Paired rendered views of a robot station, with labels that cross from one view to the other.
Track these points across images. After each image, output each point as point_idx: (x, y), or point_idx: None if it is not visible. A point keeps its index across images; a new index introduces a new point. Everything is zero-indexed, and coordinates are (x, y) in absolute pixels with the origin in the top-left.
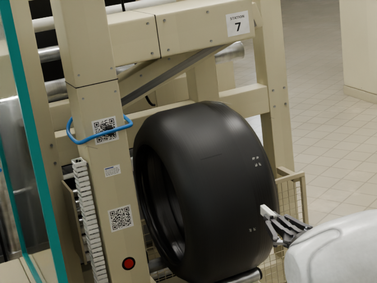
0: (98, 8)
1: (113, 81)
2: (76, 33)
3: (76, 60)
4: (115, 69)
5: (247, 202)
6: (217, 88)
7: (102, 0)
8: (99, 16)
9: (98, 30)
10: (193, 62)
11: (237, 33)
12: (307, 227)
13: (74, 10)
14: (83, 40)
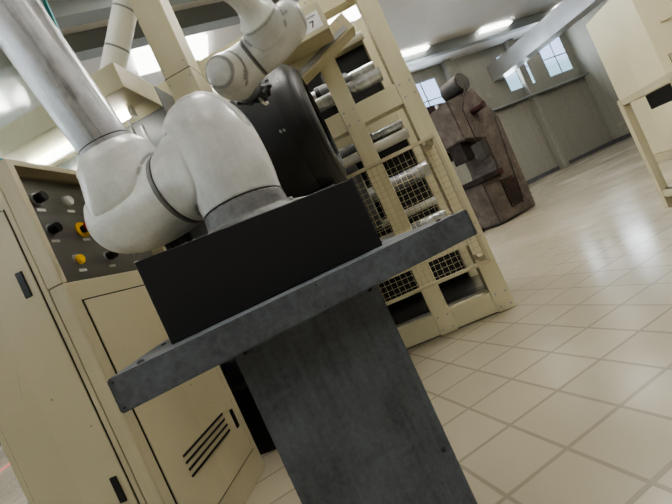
0: (164, 23)
1: (187, 68)
2: (155, 44)
3: (160, 62)
4: (186, 60)
5: (271, 109)
6: (350, 96)
7: (166, 17)
8: (166, 28)
9: (168, 37)
10: (304, 71)
11: (313, 29)
12: (264, 81)
13: (150, 30)
14: (161, 47)
